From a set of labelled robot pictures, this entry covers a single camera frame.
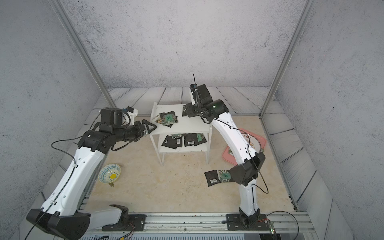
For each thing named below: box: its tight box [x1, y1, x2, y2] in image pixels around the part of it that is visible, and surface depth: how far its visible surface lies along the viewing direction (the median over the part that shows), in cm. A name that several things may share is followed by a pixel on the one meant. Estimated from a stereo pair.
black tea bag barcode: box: [204, 169, 222, 187], surface depth 89 cm
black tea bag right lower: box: [194, 132, 207, 147], surface depth 88 cm
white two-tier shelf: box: [149, 101, 213, 167], surface depth 81 cm
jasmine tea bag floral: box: [182, 105, 188, 117], surface depth 79 cm
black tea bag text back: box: [184, 133, 197, 147], surface depth 88 cm
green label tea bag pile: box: [154, 111, 179, 128], surface depth 75 cm
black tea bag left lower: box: [161, 135, 183, 150], surface depth 86 cm
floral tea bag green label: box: [218, 169, 232, 183], surface depth 91 cm
